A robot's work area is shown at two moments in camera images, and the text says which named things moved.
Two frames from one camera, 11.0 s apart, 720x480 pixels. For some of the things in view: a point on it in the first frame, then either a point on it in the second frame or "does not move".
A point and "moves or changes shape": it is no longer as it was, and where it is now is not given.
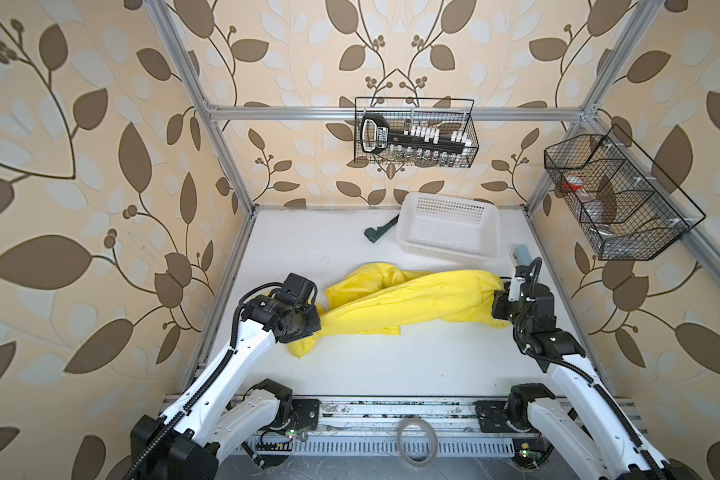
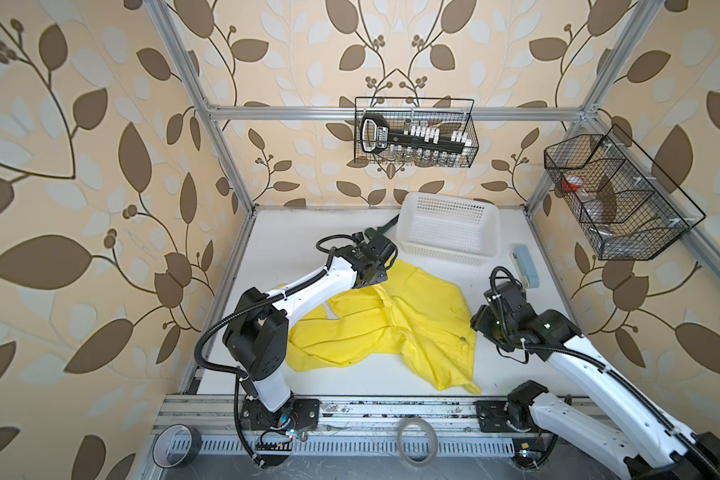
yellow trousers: (381, 299) moves or changes shape
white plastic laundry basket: (449, 227) does not move
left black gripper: (315, 321) → (383, 273)
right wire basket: (627, 208) does not move
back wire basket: (447, 119) does not move
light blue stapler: (521, 256) does not move
